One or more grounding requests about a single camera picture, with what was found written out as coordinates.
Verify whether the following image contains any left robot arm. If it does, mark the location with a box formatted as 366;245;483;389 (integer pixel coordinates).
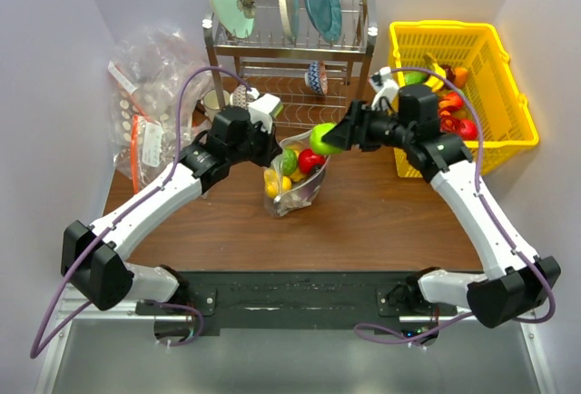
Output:
61;105;281;314

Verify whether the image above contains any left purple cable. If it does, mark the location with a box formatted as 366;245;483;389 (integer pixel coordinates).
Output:
29;66;262;360

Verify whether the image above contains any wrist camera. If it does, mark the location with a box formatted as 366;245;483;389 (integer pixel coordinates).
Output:
369;66;399;111
247;94;283;134

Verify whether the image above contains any green toy lime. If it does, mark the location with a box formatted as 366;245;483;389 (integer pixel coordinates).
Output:
282;148;300;177

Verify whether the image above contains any blue patterned bowl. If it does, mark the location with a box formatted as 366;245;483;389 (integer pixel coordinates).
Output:
304;61;328;95

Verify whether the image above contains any yellow toy lemon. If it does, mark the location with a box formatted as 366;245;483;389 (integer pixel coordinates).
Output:
263;169;292;199

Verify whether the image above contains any aluminium frame rail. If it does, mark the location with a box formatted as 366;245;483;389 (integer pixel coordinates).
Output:
34;225;555;394

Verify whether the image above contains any cream enamel mug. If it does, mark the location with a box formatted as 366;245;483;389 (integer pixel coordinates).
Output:
201;89;230;123

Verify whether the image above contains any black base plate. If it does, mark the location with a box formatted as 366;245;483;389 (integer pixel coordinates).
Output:
134;270;459;339

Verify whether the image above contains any orange zipper bag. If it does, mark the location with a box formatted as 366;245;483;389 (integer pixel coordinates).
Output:
113;114;210;195

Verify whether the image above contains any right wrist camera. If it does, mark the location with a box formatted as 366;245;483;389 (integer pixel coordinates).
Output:
369;66;399;111

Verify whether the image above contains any red toy apple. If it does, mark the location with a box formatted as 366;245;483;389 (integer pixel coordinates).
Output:
298;149;326;175

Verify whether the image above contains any yellow toy pepper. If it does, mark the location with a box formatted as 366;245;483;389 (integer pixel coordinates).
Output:
289;144;307;183

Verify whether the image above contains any yellow toy banana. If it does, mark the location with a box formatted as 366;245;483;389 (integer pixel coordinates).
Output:
423;53;447;92

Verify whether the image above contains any metal dish rack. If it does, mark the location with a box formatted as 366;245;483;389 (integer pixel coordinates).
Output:
202;0;379;133

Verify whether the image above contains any clear zip top bag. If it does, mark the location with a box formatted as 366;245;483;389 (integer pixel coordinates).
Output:
263;154;328;218

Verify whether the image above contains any purple cable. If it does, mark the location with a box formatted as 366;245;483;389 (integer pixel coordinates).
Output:
29;66;262;360
353;66;557;346

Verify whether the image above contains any green toy fruit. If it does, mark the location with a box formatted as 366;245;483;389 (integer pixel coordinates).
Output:
404;71;428;85

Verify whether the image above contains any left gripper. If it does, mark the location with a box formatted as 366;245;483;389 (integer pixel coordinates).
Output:
228;116;281;168

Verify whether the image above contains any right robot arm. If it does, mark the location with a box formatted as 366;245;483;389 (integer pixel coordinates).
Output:
321;84;561;328

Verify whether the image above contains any pile of clear bags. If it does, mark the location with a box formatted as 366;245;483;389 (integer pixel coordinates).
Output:
107;23;212;151

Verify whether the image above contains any dark toy plum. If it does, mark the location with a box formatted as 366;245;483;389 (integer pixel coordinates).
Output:
440;64;456;82

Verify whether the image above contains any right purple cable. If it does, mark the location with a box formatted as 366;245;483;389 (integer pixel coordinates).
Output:
353;66;557;346

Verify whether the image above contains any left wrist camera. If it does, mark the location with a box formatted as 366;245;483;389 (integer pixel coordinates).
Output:
247;94;283;134

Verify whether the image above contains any grey patterned bowl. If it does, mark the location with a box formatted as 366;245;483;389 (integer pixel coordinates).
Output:
229;84;260;109

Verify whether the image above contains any orange toy fruit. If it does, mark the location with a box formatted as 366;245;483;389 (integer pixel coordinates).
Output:
453;66;469;88

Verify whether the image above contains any yellow plastic basket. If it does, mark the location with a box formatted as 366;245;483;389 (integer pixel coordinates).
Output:
388;20;541;180

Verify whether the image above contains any green toy apple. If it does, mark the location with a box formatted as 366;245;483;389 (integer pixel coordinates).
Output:
310;123;342;155

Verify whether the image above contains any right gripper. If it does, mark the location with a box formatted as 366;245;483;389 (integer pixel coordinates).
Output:
323;99;413;152

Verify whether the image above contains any red toy lobster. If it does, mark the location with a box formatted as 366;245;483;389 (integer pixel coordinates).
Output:
438;92;466;134

